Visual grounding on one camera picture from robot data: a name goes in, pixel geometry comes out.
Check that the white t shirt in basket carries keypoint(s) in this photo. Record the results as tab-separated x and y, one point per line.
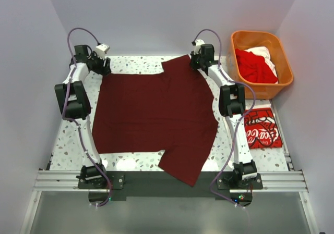
264	52

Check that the folded red coca-cola t shirt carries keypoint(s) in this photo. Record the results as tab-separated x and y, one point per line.
261	129

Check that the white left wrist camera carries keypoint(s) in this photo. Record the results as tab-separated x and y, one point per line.
101	50

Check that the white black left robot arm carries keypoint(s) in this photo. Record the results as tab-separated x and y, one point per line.
75	107

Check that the orange plastic basket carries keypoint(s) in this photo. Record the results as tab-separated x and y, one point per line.
244	40

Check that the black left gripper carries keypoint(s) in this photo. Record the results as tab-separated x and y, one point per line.
103	68

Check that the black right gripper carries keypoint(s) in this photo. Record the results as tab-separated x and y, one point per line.
196	62

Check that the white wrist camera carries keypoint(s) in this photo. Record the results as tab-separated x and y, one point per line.
197	45
101	50

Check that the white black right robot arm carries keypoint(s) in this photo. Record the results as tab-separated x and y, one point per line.
232	106

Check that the bright red t shirt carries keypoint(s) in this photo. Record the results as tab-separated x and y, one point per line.
253	68

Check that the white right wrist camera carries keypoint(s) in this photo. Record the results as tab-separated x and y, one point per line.
197	45

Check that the dark maroon t shirt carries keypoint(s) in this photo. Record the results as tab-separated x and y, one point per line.
170	111

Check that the aluminium extrusion rail frame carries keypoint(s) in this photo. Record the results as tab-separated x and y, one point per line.
273	181

